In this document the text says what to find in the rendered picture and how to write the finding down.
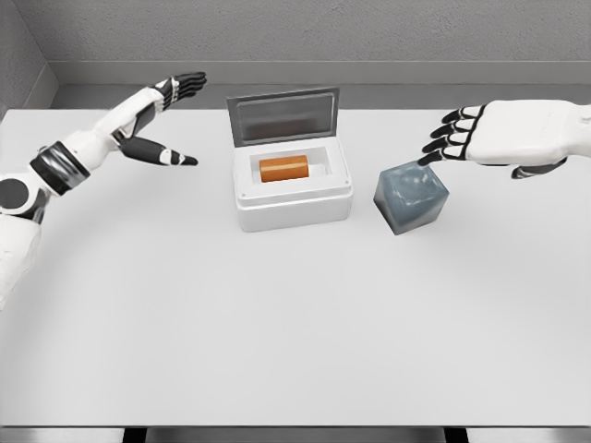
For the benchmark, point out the grey-blue translucent cube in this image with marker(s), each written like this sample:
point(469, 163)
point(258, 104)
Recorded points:
point(410, 198)

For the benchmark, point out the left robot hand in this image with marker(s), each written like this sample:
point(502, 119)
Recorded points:
point(138, 113)

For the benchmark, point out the white box with hinged lid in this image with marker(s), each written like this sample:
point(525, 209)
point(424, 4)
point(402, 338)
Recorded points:
point(291, 184)

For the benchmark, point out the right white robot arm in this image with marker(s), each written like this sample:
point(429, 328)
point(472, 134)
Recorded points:
point(583, 129)

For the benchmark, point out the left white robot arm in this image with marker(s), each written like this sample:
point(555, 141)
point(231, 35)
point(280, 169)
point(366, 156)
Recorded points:
point(41, 184)

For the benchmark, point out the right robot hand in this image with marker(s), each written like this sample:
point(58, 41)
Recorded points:
point(508, 134)

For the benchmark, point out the orange cylinder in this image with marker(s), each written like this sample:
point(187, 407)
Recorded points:
point(283, 169)

